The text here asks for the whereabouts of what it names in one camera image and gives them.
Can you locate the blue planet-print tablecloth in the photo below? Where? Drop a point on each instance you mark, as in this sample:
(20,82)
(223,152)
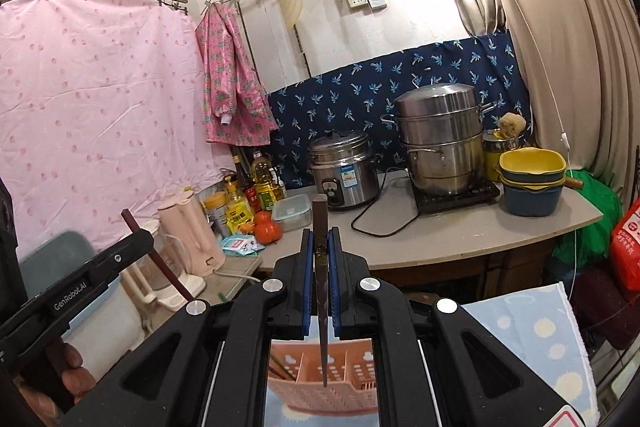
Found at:
(530,337)

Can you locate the glass kettle white base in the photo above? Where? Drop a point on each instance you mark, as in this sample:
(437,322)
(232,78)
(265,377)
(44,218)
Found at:
(160,267)

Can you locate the white can yellow lid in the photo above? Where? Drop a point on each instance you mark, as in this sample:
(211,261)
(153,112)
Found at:
(215,214)

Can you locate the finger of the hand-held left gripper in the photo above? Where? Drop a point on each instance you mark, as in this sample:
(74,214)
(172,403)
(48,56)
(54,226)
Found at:
(127,252)

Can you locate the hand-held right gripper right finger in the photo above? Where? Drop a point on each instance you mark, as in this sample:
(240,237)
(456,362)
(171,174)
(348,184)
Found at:
(334,287)

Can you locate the blue sachet packets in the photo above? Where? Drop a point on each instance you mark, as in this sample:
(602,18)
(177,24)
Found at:
(240,246)

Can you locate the loofah sponge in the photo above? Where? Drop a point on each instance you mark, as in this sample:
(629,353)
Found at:
(512,124)

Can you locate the red tomato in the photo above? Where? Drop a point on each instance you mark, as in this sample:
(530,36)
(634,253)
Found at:
(267,231)

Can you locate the clear plastic food container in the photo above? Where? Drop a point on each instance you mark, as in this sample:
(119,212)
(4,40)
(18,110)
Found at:
(291,212)

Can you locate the red plastic bag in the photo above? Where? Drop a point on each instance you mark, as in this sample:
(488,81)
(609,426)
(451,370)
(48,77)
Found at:
(627,247)

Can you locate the pink dotted curtain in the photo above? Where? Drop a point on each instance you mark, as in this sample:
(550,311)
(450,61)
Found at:
(100,107)

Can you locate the pink pineapple-print garment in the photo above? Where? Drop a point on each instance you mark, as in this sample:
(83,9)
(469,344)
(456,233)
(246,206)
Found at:
(230,77)

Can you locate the yellow steel container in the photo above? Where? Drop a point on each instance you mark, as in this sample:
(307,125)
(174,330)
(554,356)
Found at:
(492,147)

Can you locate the green plastic bag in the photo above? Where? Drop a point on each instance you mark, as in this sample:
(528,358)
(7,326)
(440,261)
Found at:
(595,217)

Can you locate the navy palm-print cloth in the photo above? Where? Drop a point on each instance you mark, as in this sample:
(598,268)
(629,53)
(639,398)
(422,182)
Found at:
(350,97)

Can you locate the dark red chopstick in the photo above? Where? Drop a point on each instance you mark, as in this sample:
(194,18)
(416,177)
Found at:
(172,277)

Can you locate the yellow seasoning bottle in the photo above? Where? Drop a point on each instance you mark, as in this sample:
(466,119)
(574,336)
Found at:
(237,209)

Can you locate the white wall socket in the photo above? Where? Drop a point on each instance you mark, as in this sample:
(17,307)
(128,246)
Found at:
(357,1)

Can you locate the steel steamer pot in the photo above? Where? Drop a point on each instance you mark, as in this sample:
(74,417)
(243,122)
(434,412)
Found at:
(440,132)

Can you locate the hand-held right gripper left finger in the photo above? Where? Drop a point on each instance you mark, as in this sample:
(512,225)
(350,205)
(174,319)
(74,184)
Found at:
(309,287)

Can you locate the wooden kitchen counter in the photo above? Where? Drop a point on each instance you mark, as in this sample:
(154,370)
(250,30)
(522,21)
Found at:
(400,242)

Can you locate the cooking oil bottle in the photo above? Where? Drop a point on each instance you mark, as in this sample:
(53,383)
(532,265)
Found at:
(262,179)

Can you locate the person's left hand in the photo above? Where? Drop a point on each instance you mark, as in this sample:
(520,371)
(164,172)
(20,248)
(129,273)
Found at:
(70,377)

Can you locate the stacked yellow and blue bowls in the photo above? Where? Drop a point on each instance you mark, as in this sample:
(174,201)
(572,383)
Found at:
(532,164)

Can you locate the pink perforated utensil basket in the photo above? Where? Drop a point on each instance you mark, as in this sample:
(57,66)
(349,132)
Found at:
(350,377)

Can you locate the beige curtain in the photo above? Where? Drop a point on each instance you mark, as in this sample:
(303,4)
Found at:
(575,57)

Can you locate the brown chopstick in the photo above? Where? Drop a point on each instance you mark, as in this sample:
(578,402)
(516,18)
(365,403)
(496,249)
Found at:
(320,217)

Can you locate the black induction cooktop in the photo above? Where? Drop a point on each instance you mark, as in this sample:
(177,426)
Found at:
(450,203)

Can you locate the red label sauce bottle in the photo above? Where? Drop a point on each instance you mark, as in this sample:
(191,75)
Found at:
(251,199)

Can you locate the steel rice cooker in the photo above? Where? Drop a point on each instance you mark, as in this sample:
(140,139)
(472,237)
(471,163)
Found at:
(345,177)

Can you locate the pink electric kettle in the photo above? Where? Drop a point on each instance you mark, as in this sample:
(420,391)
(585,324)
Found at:
(190,237)

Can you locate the dark sauce bottle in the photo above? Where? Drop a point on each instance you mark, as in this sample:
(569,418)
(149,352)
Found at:
(243,174)

